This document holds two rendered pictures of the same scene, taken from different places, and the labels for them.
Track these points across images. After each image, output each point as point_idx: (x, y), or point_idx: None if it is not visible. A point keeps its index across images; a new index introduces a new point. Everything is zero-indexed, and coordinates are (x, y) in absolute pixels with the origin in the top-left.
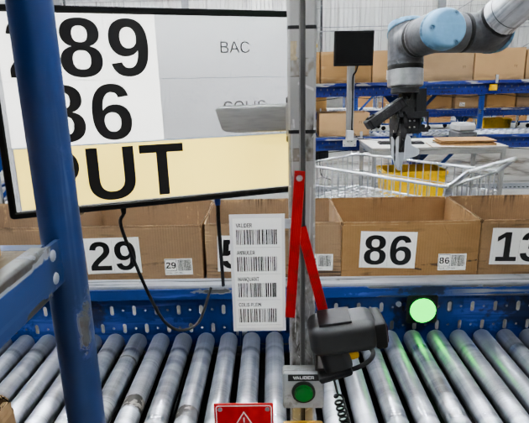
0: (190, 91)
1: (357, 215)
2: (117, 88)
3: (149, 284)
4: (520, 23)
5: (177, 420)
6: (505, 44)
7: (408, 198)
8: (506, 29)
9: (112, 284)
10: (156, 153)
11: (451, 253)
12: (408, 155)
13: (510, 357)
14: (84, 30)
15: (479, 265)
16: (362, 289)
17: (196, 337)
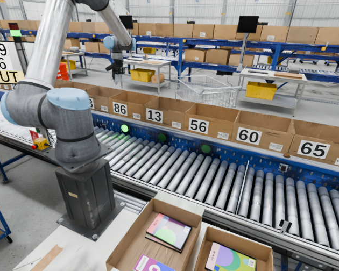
0: (16, 59)
1: (133, 97)
2: (1, 58)
3: None
4: (124, 43)
5: None
6: (131, 48)
7: (147, 94)
8: (122, 44)
9: None
10: (12, 73)
11: (136, 113)
12: (117, 80)
13: (133, 145)
14: None
15: (144, 119)
16: (110, 118)
17: None
